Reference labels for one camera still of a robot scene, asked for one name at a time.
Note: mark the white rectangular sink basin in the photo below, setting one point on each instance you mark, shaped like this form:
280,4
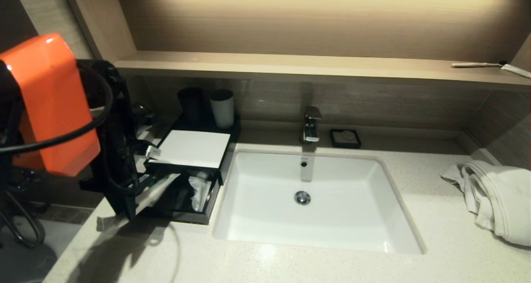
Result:
352,216

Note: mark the chrome sink drain stopper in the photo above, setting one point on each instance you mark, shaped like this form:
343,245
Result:
302,198

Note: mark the beige toothbrush black bristles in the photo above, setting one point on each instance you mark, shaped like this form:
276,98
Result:
473,64

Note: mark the round grey soap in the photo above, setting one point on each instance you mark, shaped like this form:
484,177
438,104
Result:
345,137

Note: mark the black square soap dish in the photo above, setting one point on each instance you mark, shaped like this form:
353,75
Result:
333,140

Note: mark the translucent packet small green print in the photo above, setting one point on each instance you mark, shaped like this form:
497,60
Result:
202,202

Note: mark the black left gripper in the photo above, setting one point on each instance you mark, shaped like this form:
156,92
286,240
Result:
143,113

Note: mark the long clear toothbrush packet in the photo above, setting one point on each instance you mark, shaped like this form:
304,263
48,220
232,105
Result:
159,189

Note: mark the white cup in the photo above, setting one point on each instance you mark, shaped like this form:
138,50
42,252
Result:
222,108

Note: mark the chrome faucet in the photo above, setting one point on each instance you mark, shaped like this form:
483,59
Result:
310,127

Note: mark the black box white lid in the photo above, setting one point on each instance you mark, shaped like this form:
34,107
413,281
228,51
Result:
199,148

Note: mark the black cup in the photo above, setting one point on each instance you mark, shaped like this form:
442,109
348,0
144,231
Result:
191,106

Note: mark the black drawer of box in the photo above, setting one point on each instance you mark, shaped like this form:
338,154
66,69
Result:
186,214

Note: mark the light wooden wall shelf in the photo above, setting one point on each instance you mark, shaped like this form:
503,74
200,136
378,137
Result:
311,65

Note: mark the small white toothpaste tube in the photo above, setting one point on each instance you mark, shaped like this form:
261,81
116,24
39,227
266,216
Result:
516,70

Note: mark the white crumpled towel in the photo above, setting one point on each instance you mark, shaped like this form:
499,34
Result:
498,200

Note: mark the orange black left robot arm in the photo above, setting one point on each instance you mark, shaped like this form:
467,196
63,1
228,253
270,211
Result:
49,108

